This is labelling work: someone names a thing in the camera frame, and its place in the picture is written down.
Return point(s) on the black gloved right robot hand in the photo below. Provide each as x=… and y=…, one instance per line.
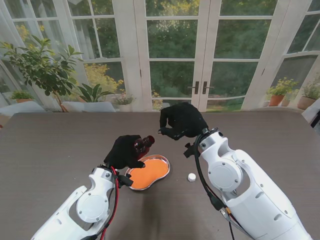
x=185, y=120

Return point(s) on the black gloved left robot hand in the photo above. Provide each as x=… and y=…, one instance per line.
x=123, y=152

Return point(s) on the red transparent sample bottle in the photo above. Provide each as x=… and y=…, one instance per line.
x=142, y=147

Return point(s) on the white ribbed bottle cap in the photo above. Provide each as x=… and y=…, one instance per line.
x=191, y=177

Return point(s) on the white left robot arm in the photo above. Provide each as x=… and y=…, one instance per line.
x=92, y=207

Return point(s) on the kidney steel tray orange liner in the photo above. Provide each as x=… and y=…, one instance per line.
x=156, y=175

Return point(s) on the printed garden window backdrop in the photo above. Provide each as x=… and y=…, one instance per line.
x=172, y=50

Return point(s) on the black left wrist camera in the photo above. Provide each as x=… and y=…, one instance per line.
x=125, y=181

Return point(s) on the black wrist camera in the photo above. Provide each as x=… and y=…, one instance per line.
x=125, y=181
x=188, y=151

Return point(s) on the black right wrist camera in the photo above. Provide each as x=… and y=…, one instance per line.
x=188, y=151

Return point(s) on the white panel with black frame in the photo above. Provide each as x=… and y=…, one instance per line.
x=312, y=112

